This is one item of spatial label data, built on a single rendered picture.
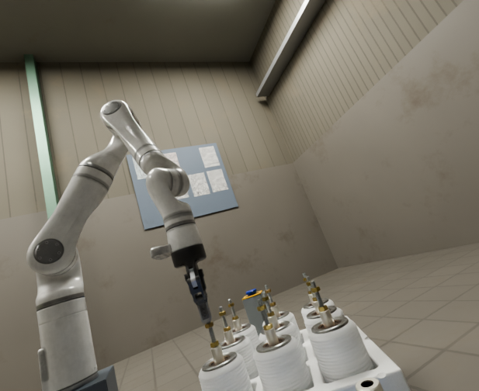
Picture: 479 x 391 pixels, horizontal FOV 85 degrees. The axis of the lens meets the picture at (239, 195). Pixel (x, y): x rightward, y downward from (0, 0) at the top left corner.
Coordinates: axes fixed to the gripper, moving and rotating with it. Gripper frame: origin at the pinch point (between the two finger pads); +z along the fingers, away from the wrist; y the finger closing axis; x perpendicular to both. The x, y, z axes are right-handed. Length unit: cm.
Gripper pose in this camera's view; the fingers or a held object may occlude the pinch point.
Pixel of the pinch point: (204, 312)
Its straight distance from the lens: 62.6
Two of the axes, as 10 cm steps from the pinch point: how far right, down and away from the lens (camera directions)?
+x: -9.4, 2.9, -1.6
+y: -0.7, 3.0, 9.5
